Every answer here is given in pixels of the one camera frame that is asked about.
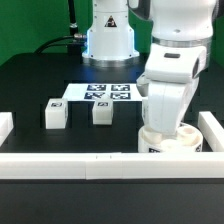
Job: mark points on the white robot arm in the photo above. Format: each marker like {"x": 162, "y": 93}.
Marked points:
{"x": 181, "y": 38}

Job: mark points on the white marker sheet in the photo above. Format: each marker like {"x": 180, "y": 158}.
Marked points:
{"x": 93, "y": 91}

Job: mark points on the white front fence bar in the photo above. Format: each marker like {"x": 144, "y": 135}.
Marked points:
{"x": 88, "y": 166}

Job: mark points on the white left fence bar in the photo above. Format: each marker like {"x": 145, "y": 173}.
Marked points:
{"x": 6, "y": 125}

